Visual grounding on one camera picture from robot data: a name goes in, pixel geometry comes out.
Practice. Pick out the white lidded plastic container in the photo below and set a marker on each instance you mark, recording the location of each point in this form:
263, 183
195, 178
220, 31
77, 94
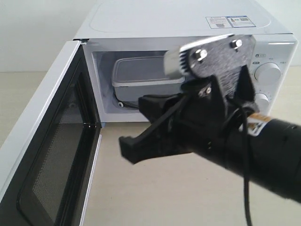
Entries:
135, 77

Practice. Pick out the white lower timer knob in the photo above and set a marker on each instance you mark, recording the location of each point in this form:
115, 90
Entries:
262, 101

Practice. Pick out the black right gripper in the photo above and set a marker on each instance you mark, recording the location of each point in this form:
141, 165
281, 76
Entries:
211, 109

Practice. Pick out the white Midea microwave body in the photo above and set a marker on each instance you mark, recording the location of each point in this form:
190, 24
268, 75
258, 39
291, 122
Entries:
116, 29

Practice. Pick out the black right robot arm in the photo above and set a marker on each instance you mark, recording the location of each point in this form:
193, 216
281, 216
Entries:
274, 160

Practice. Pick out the white microwave door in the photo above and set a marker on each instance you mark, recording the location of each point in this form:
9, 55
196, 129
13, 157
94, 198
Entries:
47, 161

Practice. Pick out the white upper power knob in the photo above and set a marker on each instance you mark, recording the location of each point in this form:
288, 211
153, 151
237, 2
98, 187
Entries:
267, 74

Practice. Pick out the white blue label sticker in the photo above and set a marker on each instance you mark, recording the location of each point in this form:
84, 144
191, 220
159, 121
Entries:
218, 22

